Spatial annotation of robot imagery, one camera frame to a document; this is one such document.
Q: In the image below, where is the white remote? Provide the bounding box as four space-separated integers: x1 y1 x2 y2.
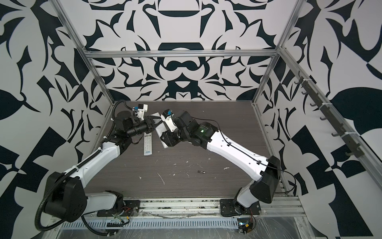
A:
155 121 168 148

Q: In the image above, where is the white remote control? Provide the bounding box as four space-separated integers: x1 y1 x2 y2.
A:
143 133 153 156

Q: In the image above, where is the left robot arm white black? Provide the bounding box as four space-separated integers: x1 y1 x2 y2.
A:
35 112 163 224

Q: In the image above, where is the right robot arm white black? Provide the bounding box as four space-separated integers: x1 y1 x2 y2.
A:
159 110 281 209

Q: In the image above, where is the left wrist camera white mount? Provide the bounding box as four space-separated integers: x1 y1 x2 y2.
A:
133 104 148 120

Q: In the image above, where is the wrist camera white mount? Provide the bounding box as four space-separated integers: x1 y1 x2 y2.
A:
161 109 177 132
133 104 148 120

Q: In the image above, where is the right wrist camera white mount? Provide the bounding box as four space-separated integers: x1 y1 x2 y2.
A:
161 109 177 132

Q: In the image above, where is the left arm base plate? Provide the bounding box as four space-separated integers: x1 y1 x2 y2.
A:
96 200 140 217

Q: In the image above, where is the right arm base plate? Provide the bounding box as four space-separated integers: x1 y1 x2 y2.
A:
219 199 261 217

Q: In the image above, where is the aluminium frame crossbar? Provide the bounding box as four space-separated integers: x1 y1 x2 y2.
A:
85 49 277 59

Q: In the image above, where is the white slotted cable duct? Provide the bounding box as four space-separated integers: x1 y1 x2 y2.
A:
59 217 241 230

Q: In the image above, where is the small circuit board with wires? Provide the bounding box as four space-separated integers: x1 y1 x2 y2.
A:
238 217 257 234

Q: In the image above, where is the black corrugated cable conduit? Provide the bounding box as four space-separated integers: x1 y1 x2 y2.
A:
34 100 129 237

